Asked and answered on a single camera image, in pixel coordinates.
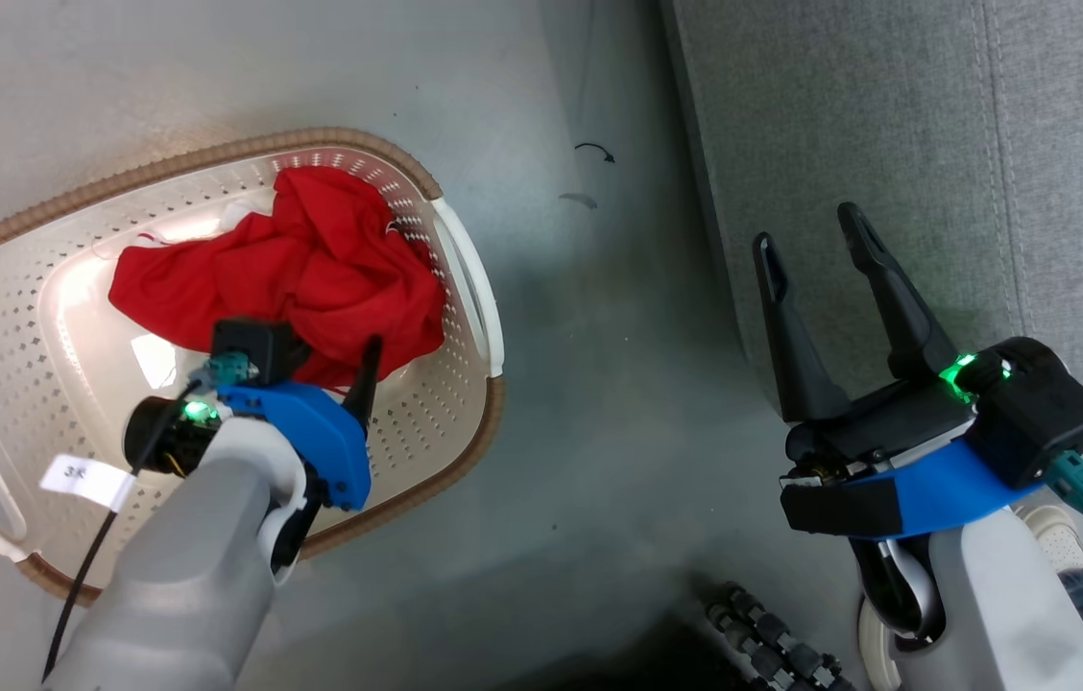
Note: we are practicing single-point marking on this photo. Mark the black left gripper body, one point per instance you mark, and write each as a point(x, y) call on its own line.
point(157, 440)

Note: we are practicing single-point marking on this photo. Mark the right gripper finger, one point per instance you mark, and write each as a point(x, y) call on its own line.
point(897, 307)
point(791, 355)

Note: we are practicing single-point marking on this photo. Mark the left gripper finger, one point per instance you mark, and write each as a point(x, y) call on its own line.
point(365, 389)

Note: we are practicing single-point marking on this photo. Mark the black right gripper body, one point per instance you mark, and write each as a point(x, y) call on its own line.
point(887, 427)

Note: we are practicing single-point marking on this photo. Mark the red cloth garment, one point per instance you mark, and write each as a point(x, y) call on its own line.
point(311, 269)

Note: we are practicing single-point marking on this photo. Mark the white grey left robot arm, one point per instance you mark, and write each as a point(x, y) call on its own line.
point(177, 576)

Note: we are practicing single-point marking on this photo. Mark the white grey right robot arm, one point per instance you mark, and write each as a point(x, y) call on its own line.
point(993, 614)

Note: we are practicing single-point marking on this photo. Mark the grey fabric sofa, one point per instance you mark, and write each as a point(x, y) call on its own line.
point(887, 115)

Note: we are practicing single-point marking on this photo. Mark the perforated cream laundry basket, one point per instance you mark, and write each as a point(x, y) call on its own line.
point(42, 317)

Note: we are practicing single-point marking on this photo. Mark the small curved black scrap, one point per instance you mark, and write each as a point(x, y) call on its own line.
point(596, 148)

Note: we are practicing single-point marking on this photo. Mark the blue left camera mount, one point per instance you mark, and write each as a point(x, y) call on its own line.
point(325, 441)

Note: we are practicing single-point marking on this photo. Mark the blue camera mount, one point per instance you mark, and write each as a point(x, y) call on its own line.
point(954, 489)
point(325, 441)

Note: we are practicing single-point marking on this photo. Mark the blue right camera mount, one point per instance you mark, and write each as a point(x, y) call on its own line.
point(954, 489)

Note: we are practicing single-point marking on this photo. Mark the teal left camera connector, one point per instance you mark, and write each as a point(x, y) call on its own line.
point(227, 369)

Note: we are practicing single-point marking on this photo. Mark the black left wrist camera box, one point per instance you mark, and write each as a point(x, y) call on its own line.
point(258, 347)

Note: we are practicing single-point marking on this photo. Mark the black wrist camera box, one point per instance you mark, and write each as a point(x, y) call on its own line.
point(258, 347)
point(1036, 413)

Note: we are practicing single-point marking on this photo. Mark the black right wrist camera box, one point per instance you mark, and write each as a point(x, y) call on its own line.
point(1036, 413)

